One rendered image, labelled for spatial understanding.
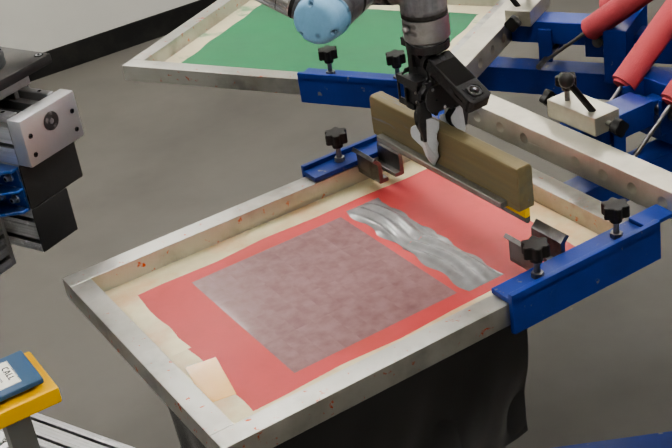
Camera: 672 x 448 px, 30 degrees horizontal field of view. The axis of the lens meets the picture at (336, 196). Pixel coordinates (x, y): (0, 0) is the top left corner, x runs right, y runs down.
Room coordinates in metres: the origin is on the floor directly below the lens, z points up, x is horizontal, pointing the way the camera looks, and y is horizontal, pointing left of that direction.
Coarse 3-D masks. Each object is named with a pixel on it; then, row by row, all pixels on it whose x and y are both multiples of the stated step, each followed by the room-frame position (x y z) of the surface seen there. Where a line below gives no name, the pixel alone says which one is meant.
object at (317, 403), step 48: (288, 192) 2.00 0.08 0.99; (576, 192) 1.84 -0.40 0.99; (192, 240) 1.90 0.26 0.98; (96, 288) 1.77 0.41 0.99; (144, 336) 1.61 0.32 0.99; (432, 336) 1.49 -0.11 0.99; (480, 336) 1.51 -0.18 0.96; (192, 384) 1.47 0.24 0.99; (336, 384) 1.41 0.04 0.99; (384, 384) 1.43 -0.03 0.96; (192, 432) 1.40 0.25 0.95; (240, 432) 1.34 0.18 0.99; (288, 432) 1.36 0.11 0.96
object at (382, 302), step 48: (480, 240) 1.79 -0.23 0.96; (336, 288) 1.71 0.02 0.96; (384, 288) 1.69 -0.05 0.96; (432, 288) 1.67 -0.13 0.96; (480, 288) 1.65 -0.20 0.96; (240, 336) 1.62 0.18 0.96; (288, 336) 1.60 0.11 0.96; (336, 336) 1.58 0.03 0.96; (384, 336) 1.56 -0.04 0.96; (240, 384) 1.50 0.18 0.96; (288, 384) 1.48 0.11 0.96
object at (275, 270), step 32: (384, 192) 2.01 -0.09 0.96; (416, 192) 1.99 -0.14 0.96; (448, 192) 1.97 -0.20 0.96; (320, 224) 1.93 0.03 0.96; (352, 224) 1.91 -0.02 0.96; (448, 224) 1.86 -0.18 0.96; (256, 256) 1.85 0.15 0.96; (288, 256) 1.84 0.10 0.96; (320, 256) 1.82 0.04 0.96; (352, 256) 1.80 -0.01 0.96; (384, 256) 1.79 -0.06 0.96; (160, 288) 1.80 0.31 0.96; (192, 288) 1.78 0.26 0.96; (224, 288) 1.77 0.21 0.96; (256, 288) 1.75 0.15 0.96; (288, 288) 1.74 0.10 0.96; (192, 320) 1.69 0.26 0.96; (224, 320) 1.67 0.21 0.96
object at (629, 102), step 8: (624, 96) 2.07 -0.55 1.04; (632, 96) 2.06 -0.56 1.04; (640, 96) 2.06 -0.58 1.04; (616, 104) 2.04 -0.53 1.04; (624, 104) 2.04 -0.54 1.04; (632, 104) 2.03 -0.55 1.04; (640, 104) 2.02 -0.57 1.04; (648, 104) 2.03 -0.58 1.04; (624, 112) 2.00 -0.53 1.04; (632, 112) 2.01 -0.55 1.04; (640, 112) 2.02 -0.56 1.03; (648, 112) 2.03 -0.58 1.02; (624, 120) 2.00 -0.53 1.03; (632, 120) 2.01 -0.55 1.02; (640, 120) 2.02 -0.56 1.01; (648, 120) 2.03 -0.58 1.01; (632, 128) 2.01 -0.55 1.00; (640, 128) 2.02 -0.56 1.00; (592, 136) 1.96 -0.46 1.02; (600, 136) 1.97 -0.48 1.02; (608, 136) 1.98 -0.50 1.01; (608, 144) 1.98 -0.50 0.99
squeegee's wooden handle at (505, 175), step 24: (384, 96) 2.01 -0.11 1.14; (384, 120) 1.99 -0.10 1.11; (408, 120) 1.92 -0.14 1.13; (408, 144) 1.93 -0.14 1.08; (456, 144) 1.80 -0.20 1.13; (480, 144) 1.77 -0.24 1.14; (456, 168) 1.81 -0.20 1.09; (480, 168) 1.75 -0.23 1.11; (504, 168) 1.69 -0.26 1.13; (528, 168) 1.68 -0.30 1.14; (504, 192) 1.70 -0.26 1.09; (528, 192) 1.68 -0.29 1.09
